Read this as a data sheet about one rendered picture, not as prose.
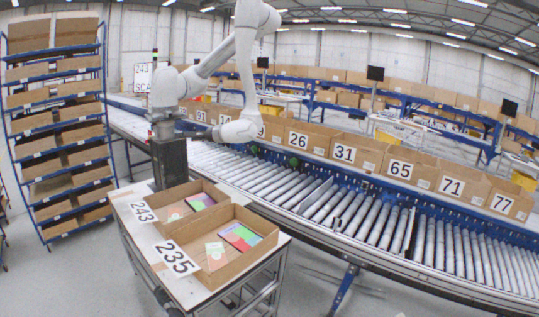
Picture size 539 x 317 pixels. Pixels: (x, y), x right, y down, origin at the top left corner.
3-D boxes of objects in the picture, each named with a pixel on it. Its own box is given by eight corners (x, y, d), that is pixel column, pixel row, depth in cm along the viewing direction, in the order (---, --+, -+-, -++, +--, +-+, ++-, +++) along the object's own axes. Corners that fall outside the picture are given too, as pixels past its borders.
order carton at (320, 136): (282, 146, 186) (284, 126, 180) (300, 139, 208) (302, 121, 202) (327, 160, 165) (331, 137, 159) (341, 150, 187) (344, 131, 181)
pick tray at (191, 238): (170, 251, 87) (165, 234, 83) (234, 217, 115) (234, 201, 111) (211, 293, 70) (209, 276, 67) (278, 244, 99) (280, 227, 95)
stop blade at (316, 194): (297, 216, 125) (300, 202, 122) (330, 187, 160) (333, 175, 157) (299, 216, 125) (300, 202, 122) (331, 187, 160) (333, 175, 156)
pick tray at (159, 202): (144, 213, 109) (141, 197, 105) (203, 192, 136) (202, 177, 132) (166, 243, 91) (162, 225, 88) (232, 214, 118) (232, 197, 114)
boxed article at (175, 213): (182, 209, 116) (182, 207, 115) (183, 228, 102) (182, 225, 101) (168, 210, 113) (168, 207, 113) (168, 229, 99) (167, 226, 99)
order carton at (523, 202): (482, 210, 101) (492, 187, 95) (475, 192, 123) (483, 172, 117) (525, 225, 80) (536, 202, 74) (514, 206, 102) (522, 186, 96)
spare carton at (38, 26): (7, 24, 68) (11, 18, 73) (8, 58, 85) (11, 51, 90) (51, 17, 98) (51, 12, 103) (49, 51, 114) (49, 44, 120)
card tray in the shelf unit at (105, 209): (86, 223, 170) (83, 214, 166) (80, 209, 185) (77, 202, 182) (119, 209, 201) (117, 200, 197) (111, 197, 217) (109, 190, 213)
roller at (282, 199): (267, 209, 134) (268, 202, 132) (309, 180, 173) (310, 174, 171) (274, 212, 131) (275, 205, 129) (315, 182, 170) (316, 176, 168)
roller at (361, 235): (350, 246, 105) (353, 238, 104) (374, 203, 145) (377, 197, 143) (359, 250, 103) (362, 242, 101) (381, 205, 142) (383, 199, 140)
